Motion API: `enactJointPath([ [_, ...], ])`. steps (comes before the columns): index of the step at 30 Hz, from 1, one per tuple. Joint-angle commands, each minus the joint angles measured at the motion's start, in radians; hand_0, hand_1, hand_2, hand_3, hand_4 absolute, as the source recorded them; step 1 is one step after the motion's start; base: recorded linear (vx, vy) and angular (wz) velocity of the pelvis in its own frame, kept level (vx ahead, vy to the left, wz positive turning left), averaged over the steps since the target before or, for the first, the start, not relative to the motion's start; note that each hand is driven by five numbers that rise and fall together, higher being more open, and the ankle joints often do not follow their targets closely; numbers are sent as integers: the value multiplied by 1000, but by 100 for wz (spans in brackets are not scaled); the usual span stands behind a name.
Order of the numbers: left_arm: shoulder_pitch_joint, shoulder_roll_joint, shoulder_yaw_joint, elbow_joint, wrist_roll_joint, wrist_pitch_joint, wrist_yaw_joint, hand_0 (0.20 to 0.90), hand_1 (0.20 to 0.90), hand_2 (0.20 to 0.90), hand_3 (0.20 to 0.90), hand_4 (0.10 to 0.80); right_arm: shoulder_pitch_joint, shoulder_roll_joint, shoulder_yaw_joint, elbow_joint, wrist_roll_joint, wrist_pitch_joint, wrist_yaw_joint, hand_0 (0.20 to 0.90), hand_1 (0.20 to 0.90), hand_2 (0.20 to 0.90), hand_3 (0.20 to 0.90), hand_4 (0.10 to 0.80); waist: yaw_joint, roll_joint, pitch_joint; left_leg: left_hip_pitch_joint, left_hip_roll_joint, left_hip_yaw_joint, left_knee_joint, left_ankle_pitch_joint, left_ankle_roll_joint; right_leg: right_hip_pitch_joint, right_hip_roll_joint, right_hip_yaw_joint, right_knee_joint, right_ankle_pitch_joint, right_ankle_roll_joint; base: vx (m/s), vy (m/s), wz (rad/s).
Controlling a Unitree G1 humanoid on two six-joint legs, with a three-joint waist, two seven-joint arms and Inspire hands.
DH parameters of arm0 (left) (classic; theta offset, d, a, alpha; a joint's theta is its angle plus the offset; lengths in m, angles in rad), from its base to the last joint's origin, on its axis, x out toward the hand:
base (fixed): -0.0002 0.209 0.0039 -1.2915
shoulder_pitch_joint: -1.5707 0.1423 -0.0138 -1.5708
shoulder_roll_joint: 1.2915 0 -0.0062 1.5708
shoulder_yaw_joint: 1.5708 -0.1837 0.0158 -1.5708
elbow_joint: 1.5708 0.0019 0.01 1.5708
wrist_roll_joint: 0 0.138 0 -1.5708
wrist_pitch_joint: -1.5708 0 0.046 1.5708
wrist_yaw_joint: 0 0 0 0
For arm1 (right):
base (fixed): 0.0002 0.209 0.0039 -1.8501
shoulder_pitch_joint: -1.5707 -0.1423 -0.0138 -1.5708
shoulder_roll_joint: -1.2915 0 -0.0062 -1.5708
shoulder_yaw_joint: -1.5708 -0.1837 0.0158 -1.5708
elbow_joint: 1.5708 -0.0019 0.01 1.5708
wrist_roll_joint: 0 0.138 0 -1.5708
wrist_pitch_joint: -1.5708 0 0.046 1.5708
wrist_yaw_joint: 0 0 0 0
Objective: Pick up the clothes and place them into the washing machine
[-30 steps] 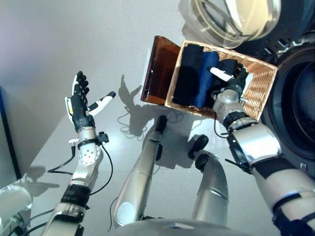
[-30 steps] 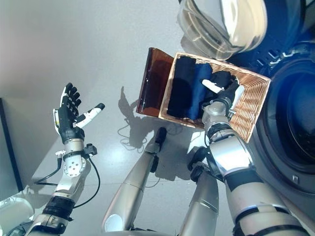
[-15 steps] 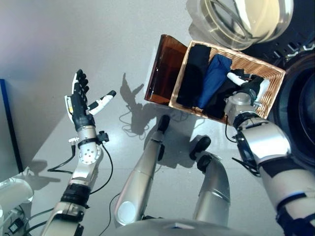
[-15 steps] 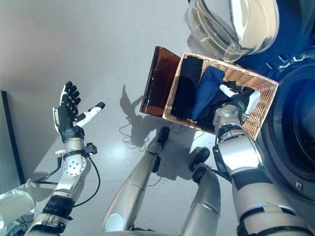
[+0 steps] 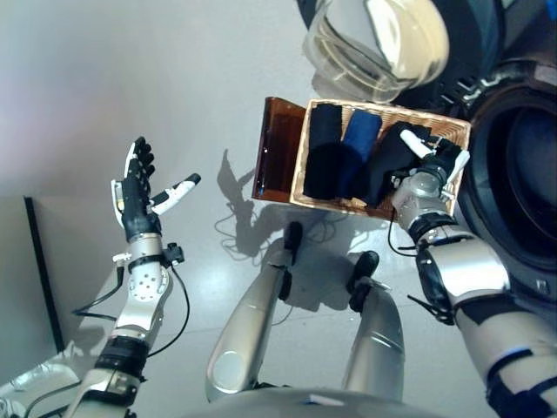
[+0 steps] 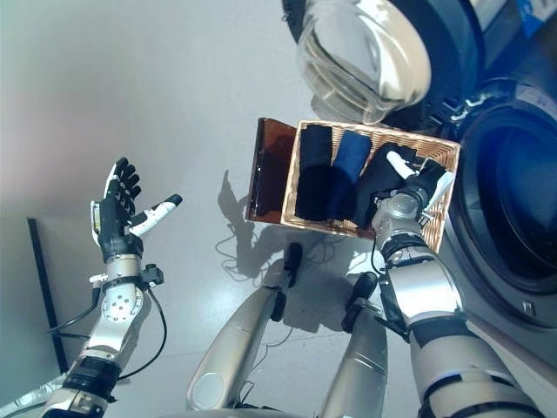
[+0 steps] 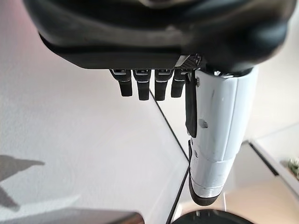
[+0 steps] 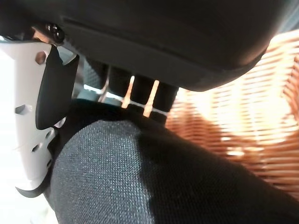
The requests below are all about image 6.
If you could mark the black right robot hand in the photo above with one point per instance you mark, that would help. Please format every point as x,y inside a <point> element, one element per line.
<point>431,178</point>

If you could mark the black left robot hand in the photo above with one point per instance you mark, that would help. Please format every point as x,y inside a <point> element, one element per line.
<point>115,217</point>

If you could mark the black garment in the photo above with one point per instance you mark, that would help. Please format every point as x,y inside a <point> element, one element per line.
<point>378,183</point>
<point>313,174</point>

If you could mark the blue garment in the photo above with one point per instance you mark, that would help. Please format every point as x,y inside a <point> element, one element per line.
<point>350,157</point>

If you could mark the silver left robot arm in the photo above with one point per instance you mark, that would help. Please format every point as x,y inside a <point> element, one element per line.
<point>113,318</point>

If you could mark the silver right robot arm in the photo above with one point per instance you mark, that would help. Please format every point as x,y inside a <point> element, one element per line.
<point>426,296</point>

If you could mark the grey front-load washing machine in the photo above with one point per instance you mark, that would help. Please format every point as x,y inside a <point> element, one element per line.
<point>513,196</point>

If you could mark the rectangular wicker laundry basket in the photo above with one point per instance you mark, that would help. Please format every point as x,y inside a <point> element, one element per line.
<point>431,143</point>

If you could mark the round black washer door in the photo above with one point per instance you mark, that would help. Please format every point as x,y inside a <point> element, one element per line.
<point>361,52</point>

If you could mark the brown translucent stool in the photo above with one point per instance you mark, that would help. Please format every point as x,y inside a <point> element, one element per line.
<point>265,174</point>

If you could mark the silver left robot leg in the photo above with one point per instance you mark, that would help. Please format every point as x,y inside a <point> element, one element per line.
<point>230,344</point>

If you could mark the silver robot leg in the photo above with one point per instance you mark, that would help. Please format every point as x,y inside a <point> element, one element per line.
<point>230,344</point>
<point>365,348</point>

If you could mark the silver right robot leg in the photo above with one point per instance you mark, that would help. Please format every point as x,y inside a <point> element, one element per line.
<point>365,348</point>

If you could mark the grey robot torso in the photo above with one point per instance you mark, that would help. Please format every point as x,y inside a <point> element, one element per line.
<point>243,413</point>

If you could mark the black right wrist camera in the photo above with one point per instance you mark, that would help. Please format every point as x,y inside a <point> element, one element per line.
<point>379,201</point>

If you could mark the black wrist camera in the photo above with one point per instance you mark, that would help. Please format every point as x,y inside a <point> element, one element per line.
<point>379,201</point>
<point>152,275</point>

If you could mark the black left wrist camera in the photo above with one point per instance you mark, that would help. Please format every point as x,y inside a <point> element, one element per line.
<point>152,275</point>

